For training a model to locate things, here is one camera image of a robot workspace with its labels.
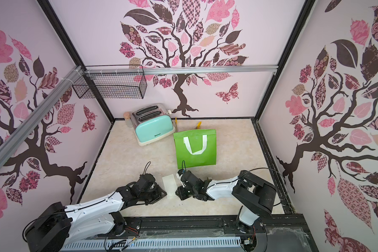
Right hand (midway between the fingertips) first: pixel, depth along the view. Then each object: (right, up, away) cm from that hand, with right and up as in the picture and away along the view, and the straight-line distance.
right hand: (176, 192), depth 84 cm
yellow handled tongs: (+13, +37, +30) cm, 49 cm away
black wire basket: (-63, +88, +79) cm, 134 cm away
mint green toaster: (-16, +39, +11) cm, 43 cm away
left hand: (-5, -3, -2) cm, 6 cm away
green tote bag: (+11, +24, +2) cm, 26 cm away
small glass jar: (-38, +43, +26) cm, 62 cm away
